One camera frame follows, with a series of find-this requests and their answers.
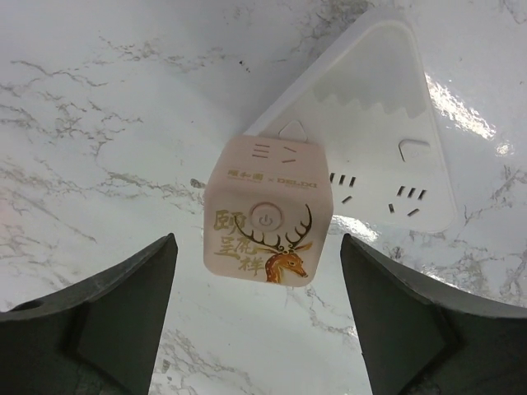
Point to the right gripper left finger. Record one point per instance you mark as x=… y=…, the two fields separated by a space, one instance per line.
x=98 y=336

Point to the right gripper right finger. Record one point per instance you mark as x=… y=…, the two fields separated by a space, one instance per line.
x=420 y=336

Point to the beige deer cube socket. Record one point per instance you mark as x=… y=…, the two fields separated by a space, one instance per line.
x=268 y=205

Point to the white triangular power strip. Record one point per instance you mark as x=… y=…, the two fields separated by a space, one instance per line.
x=365 y=101

